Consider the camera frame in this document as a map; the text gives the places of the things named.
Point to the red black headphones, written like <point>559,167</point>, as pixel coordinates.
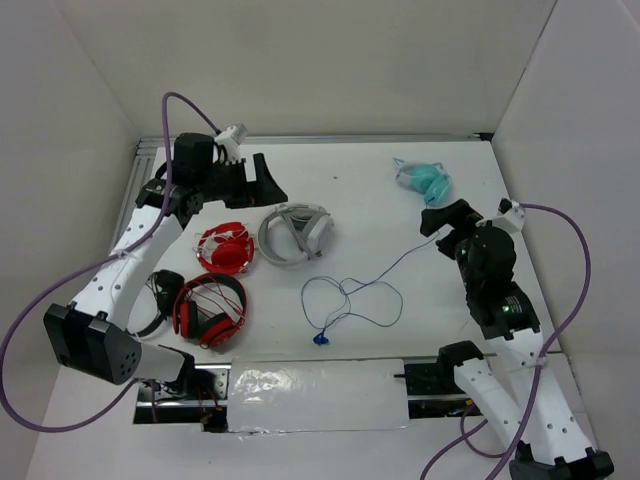
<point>210,309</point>

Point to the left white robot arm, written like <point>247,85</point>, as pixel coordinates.
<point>89,334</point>

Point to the teal cat-ear headphones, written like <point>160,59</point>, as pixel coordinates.
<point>430,180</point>

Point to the small red headphones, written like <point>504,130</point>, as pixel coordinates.
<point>227,248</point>

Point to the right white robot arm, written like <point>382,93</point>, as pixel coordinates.
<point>532,418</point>

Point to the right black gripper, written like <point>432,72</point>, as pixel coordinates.
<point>459,214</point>

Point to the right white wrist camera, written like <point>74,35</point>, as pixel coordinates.
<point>510,216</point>

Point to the white foil cover sheet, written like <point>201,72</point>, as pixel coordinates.
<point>316,396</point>

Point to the grey white headphones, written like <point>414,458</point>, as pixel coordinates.
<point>309,225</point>

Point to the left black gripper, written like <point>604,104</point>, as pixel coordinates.
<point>252,194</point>

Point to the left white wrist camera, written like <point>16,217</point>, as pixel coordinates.
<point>228,142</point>

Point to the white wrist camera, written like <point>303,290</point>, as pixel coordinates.
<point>510,216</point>
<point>228,142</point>

